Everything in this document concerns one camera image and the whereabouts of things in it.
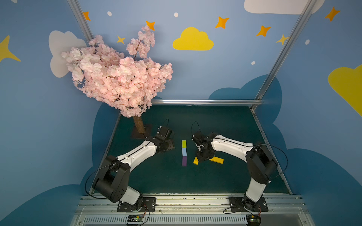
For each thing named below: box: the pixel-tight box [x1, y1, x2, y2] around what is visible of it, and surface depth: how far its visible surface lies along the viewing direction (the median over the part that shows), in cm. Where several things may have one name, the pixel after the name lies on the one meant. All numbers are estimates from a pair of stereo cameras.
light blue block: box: [181, 147, 188, 157], surface depth 96 cm
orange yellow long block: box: [208, 156, 224, 165], surface depth 92 cm
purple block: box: [181, 155, 188, 167], surface depth 92 cm
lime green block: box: [181, 139, 187, 148], surface depth 100 cm
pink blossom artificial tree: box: [61, 25, 174, 134], surface depth 67 cm
